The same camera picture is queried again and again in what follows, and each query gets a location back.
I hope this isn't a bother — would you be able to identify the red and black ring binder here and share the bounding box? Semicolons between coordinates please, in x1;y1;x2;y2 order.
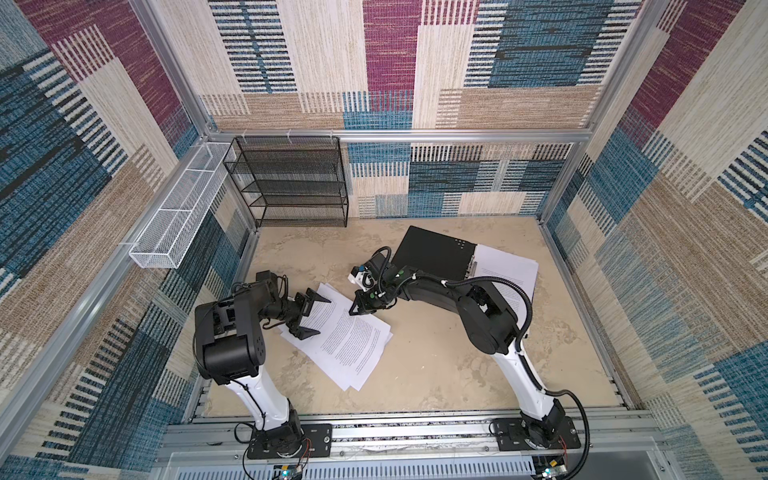
389;225;540;325

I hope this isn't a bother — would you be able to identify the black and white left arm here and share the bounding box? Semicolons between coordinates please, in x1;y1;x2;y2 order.
193;270;329;457

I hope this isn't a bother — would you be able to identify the black wire mesh file rack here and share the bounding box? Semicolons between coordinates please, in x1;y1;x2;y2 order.
223;136;349;228

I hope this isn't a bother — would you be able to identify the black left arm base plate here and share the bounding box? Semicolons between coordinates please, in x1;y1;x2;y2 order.
245;423;333;460

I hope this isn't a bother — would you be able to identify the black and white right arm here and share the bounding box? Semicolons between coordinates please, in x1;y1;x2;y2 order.
348;266;566;448

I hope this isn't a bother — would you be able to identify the white wire mesh tray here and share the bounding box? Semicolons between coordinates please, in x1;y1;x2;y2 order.
129;142;229;269

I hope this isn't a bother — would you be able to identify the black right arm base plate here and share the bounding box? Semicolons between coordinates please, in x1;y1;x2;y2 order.
488;416;582;451

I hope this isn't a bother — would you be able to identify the aluminium front rail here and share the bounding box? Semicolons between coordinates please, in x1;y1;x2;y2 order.
152;407;665;467

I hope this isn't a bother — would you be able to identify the white text paper top sheet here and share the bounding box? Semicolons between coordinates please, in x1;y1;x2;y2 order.
474;244;539;325

